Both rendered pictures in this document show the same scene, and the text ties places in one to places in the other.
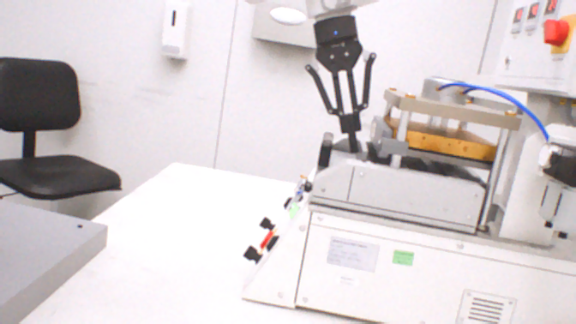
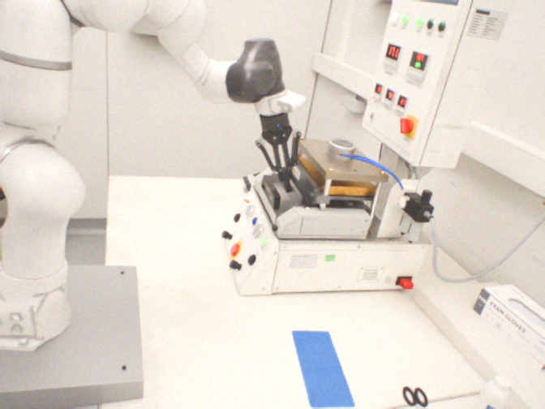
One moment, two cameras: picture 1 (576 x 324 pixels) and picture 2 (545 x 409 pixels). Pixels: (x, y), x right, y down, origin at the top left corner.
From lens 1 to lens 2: 56 cm
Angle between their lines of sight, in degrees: 26
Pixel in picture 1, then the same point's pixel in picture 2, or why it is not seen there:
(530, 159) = (392, 198)
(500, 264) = (377, 251)
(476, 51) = (319, 32)
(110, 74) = not seen: outside the picture
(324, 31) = (270, 124)
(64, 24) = not seen: outside the picture
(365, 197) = (309, 230)
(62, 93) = not seen: outside the picture
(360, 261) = (307, 264)
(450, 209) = (354, 229)
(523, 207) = (388, 221)
